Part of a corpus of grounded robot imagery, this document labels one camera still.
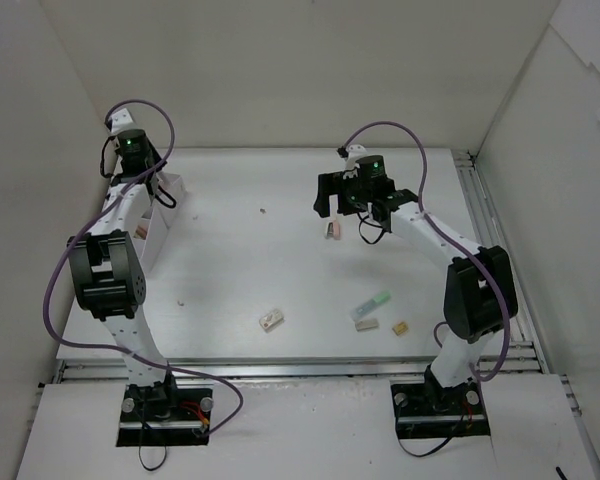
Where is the white compartment organizer box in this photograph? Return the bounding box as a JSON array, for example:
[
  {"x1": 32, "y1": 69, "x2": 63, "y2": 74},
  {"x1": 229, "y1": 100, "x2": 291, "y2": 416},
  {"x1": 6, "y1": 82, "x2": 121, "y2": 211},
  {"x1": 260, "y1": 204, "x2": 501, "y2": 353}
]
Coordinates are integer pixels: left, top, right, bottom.
[{"x1": 104, "y1": 172, "x2": 189, "y2": 271}]

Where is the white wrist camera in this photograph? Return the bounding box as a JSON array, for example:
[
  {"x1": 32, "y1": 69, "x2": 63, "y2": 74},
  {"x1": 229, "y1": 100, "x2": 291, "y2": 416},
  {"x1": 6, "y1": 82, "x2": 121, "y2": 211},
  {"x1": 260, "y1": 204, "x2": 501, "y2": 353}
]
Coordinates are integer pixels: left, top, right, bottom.
[
  {"x1": 105, "y1": 108, "x2": 136, "y2": 135},
  {"x1": 337, "y1": 144, "x2": 368, "y2": 172}
]

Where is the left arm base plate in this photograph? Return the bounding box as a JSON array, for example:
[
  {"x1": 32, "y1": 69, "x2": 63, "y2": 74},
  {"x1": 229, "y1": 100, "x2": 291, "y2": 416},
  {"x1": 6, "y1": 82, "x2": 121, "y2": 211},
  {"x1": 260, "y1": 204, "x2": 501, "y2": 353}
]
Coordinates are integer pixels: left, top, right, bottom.
[{"x1": 116, "y1": 388, "x2": 213, "y2": 447}]

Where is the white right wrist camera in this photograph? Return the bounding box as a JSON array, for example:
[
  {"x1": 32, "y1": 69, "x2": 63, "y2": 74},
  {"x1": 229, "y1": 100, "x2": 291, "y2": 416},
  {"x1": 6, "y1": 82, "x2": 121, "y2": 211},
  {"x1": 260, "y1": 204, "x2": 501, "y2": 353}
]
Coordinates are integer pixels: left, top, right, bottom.
[{"x1": 337, "y1": 144, "x2": 368, "y2": 172}]

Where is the green highlighter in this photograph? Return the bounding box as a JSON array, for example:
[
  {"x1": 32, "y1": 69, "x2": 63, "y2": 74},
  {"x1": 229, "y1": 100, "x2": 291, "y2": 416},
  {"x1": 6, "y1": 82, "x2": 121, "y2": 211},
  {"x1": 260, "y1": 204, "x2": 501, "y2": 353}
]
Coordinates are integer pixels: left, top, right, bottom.
[{"x1": 350, "y1": 290, "x2": 391, "y2": 322}]

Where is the pink mini stapler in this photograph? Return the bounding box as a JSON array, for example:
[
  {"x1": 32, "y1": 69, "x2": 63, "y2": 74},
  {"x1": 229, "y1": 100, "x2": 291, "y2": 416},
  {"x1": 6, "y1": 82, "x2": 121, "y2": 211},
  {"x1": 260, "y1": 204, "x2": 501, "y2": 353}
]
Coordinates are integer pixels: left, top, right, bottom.
[{"x1": 324, "y1": 219, "x2": 341, "y2": 241}]

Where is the small tan staples box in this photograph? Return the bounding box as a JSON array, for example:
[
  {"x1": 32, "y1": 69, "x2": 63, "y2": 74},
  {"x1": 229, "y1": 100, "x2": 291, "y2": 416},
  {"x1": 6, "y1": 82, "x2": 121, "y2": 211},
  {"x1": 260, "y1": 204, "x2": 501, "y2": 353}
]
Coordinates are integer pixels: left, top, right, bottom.
[{"x1": 392, "y1": 322, "x2": 409, "y2": 336}]

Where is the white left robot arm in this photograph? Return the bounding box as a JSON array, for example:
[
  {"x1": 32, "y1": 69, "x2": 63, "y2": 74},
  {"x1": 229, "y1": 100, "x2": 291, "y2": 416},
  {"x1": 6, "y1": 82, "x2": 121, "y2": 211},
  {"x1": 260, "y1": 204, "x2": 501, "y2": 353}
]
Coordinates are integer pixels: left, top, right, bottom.
[{"x1": 69, "y1": 128, "x2": 180, "y2": 420}]

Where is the orange cap highlighter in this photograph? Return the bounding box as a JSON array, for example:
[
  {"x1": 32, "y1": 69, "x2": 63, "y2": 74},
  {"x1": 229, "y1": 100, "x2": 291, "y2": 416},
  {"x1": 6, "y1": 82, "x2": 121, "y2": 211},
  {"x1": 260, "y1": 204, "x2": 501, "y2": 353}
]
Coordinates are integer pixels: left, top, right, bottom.
[{"x1": 134, "y1": 226, "x2": 148, "y2": 240}]

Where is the aluminium rail frame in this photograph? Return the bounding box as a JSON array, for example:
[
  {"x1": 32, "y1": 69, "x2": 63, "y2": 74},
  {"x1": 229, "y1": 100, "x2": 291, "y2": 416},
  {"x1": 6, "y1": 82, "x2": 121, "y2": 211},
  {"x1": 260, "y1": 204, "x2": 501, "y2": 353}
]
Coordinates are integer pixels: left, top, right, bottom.
[{"x1": 54, "y1": 149, "x2": 581, "y2": 431}]

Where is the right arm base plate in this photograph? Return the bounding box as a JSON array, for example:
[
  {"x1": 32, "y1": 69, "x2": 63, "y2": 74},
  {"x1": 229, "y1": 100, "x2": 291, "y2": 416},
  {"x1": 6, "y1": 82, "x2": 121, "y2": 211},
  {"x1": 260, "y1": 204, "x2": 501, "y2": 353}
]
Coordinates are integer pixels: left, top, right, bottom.
[{"x1": 390, "y1": 382, "x2": 491, "y2": 440}]

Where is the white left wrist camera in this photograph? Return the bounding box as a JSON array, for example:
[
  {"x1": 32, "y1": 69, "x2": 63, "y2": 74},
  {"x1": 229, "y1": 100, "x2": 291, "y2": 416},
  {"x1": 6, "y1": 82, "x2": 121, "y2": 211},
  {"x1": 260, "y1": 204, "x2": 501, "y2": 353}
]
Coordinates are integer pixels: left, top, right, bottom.
[{"x1": 105, "y1": 108, "x2": 136, "y2": 135}]

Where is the white eraser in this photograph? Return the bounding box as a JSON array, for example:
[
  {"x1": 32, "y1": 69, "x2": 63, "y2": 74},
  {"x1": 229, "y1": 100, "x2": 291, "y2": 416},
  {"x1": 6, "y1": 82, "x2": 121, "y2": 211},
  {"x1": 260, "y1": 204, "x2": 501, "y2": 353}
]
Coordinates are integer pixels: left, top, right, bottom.
[{"x1": 354, "y1": 318, "x2": 379, "y2": 332}]

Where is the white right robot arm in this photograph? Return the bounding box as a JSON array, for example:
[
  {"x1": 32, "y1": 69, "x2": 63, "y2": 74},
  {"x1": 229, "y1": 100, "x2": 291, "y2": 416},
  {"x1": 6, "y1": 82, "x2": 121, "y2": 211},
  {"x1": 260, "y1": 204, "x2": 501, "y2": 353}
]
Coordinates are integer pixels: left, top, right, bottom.
[{"x1": 313, "y1": 155, "x2": 518, "y2": 412}]

